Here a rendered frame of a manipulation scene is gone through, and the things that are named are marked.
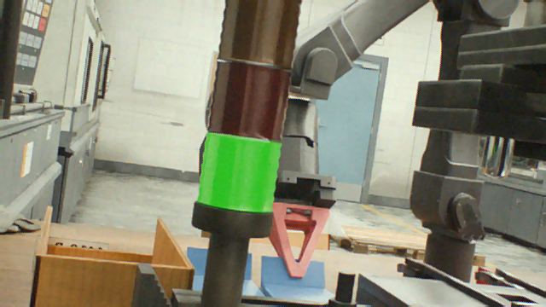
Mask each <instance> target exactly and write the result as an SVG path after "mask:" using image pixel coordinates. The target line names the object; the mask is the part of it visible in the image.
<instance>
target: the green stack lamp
mask: <svg viewBox="0 0 546 307"><path fill-rule="evenodd" d="M281 145H282V144H281V143H277V142H270V141H265V140H259V139H253V138H247V137H242V136H231V135H224V134H217V133H206V142H205V151H204V153H203V163H202V165H201V174H200V186H199V187H198V193H199V195H198V197H197V201H198V202H200V203H202V204H205V205H212V206H218V207H223V208H229V209H235V210H241V211H273V207H272V204H273V202H274V200H275V197H274V193H275V189H276V186H275V181H276V178H277V174H276V171H277V169H278V166H279V165H278V160H279V157H280V155H281V154H280V147H281Z"/></svg>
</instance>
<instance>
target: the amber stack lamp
mask: <svg viewBox="0 0 546 307"><path fill-rule="evenodd" d="M303 2H304V1H303V0H224V11H223V20H222V22H221V29H222V30H221V32H220V34H219V40H220V42H219V45H218V57H217V59H218V60H221V61H229V62H237V63H244V64H250V65H255V66H262V67H271V68H275V69H280V70H293V61H294V59H295V57H294V51H295V50H296V48H297V46H296V40H297V38H298V28H299V25H300V23H299V17H300V16H301V14H302V12H301V6H302V4H303Z"/></svg>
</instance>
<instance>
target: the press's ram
mask: <svg viewBox="0 0 546 307"><path fill-rule="evenodd" d="M522 1H524V2H525V3H527V7H526V17H525V22H524V27H517V28H511V29H504V30H498V31H491V32H479V33H474V34H468V35H463V36H462V37H461V43H460V49H459V55H458V60H457V65H456V68H457V69H460V70H462V75H461V79H460V80H420V81H419V82H418V87H417V92H416V99H415V109H414V113H413V119H412V126H415V127H421V128H426V129H432V130H442V131H448V132H455V133H460V134H465V135H471V136H482V137H485V146H484V152H483V157H482V163H481V169H482V173H483V174H484V175H486V176H487V177H491V178H504V177H507V176H508V174H509V172H510V170H511V165H512V159H513V156H514V157H519V158H524V159H526V167H527V168H531V169H536V170H542V171H546V0H522Z"/></svg>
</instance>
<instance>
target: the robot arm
mask: <svg viewBox="0 0 546 307"><path fill-rule="evenodd" d="M430 1H433V4H434V6H435V8H436V10H437V12H438V13H437V19H436V21H437V22H440V23H442V24H441V30H440V42H441V51H440V63H439V75H438V80H460V79H461V75H462V70H460V69H457V68H456V65H457V60H458V55H459V49H460V43H461V37H462V36H463V35H468V34H474V33H479V32H491V31H498V30H501V29H502V27H508V26H509V23H510V17H511V15H512V14H513V13H514V12H515V10H516V9H517V8H518V6H519V3H520V0H351V1H349V2H348V3H346V4H345V5H343V6H342V7H341V8H339V9H337V10H335V11H334V12H333V13H332V14H327V15H325V16H323V17H322V18H321V19H320V20H317V21H316V22H315V23H313V24H312V25H310V26H309V27H305V28H304V29H302V30H301V31H299V32H298V38H297V40H296V46H297V48H296V50H295V51H294V57H295V59H294V61H293V70H284V71H288V72H292V73H293V74H292V77H291V78H290V79H291V85H290V87H289V95H290V96H294V97H298V98H289V97H288V100H287V102H288V108H287V111H286V112H285V114H286V119H285V121H284V131H283V133H282V141H275V140H265V139H261V138H254V137H248V136H242V137H247V138H253V139H259V140H265V141H270V142H277V143H281V144H282V145H281V147H280V154H281V155H280V157H279V160H278V165H279V166H278V169H277V171H276V174H277V178H276V181H275V186H276V189H275V193H274V197H275V200H274V202H273V204H272V207H273V212H274V214H275V215H274V221H273V227H272V233H271V236H269V239H270V241H271V243H272V245H273V247H274V248H275V251H276V254H277V256H278V257H279V258H283V261H284V263H285V265H286V268H287V269H288V273H289V275H290V276H291V277H298V278H303V277H304V276H305V271H306V268H307V267H308V264H309V262H310V260H311V257H312V254H313V252H314V250H315V248H316V246H317V242H318V241H319V239H320V237H321V235H322V232H323V231H324V228H325V226H326V224H327V222H328V219H329V217H330V214H331V213H330V208H331V207H332V205H334V204H335V203H336V182H335V177H333V176H327V175H320V174H319V152H318V127H317V107H316V106H315V105H314V104H313V103H312V102H310V101H307V100H303V99H299V98H305V99H315V100H325V101H328V99H329V96H330V91H331V88H332V85H333V82H335V81H337V80H338V79H339V78H341V77H342V76H344V75H345V74H346V73H348V72H349V71H350V70H351V69H352V68H354V66H353V65H352V63H353V62H354V61H355V60H357V59H358V58H359V57H360V56H362V55H363V52H364V51H365V50H366V49H367V48H368V47H370V46H371V45H372V44H374V43H375V42H376V41H378V40H379V39H380V38H382V37H383V36H384V35H386V34H387V33H388V32H389V31H391V30H392V29H393V28H395V27H396V26H398V24H399V23H401V22H402V21H403V20H405V19H406V18H408V17H409V16H410V15H412V14H413V13H414V12H415V11H417V10H418V9H420V8H421V7H423V6H424V5H425V4H427V3H429V2H430ZM207 131H208V132H207V133H217V134H224V135H231V136H238V135H232V134H226V133H221V132H216V131H212V130H207ZM478 153H479V136H471V135H465V134H460V133H455V132H448V131H442V130H432V129H430V130H429V134H428V138H427V143H426V146H425V150H424V153H423V155H422V158H421V167H420V170H419V171H414V174H413V179H412V184H411V190H410V196H409V206H410V209H411V211H412V212H413V214H414V215H415V216H416V217H417V218H418V219H420V220H421V221H422V227H423V228H425V229H429V230H430V231H431V233H429V234H427V243H426V249H425V254H424V260H423V263H424V264H428V265H430V266H432V267H434V268H435V269H438V270H440V271H442V272H444V273H446V274H447V275H450V276H452V277H454V278H456V279H457V280H459V281H462V282H464V283H467V284H470V282H471V277H472V272H473V271H472V267H473V256H474V251H475V247H476V242H475V241H485V231H484V229H483V226H482V222H481V220H480V219H481V218H482V217H481V215H480V211H479V210H480V205H481V200H482V194H483V188H484V182H485V181H482V180H479V179H478V174H479V160H478ZM287 230H293V231H302V232H304V236H305V238H304V244H303V246H302V249H301V253H300V255H299V259H300V261H299V263H296V262H295V259H294V256H293V252H292V248H291V246H290V242H289V239H288V233H287Z"/></svg>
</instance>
